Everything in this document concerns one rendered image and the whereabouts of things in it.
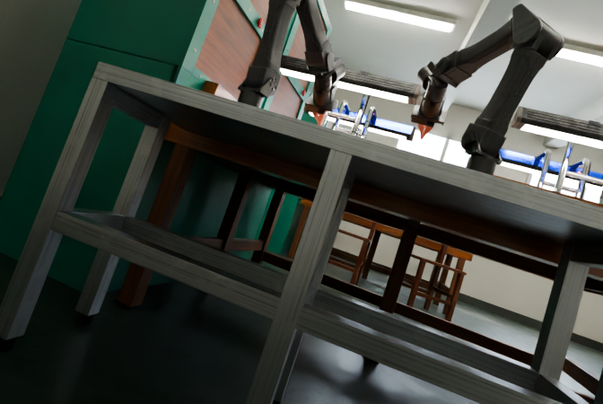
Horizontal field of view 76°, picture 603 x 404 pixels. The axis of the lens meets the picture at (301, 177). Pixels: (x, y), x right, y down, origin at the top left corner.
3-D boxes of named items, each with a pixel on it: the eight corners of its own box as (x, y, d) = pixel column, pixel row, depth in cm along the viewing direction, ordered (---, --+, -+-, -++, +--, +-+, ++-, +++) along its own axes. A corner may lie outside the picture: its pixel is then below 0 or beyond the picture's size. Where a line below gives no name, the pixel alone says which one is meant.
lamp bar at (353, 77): (417, 98, 146) (423, 81, 147) (270, 65, 164) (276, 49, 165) (416, 106, 154) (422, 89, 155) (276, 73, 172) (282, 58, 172)
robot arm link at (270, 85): (255, 78, 109) (242, 69, 105) (279, 81, 104) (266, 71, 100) (248, 99, 109) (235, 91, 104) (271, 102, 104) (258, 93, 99)
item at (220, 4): (182, 66, 135) (271, -169, 144) (65, 37, 151) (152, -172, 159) (289, 154, 265) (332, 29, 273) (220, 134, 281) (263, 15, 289)
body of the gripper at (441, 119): (414, 109, 126) (419, 89, 122) (445, 117, 124) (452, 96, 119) (409, 119, 122) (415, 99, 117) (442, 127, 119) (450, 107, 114)
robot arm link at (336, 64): (328, 75, 138) (323, 41, 131) (349, 77, 133) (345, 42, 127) (310, 88, 131) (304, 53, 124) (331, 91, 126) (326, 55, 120)
